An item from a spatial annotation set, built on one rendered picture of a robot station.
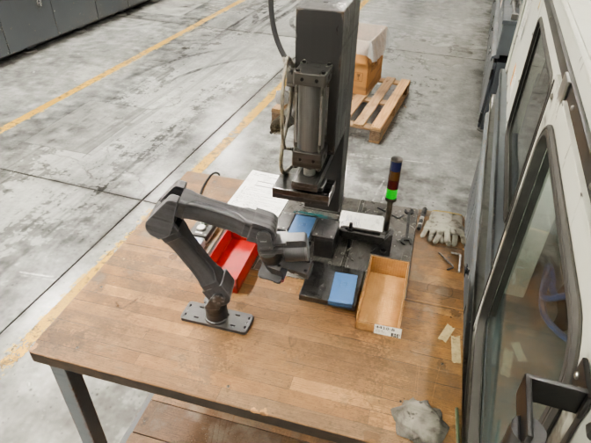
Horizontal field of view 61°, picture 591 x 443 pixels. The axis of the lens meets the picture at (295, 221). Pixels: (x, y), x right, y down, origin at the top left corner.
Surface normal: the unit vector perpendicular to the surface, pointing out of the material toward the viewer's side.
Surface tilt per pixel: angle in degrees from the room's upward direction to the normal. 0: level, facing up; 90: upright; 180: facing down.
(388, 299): 0
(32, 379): 0
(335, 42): 90
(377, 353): 0
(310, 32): 90
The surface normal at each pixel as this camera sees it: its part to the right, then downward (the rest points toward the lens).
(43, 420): 0.02, -0.80
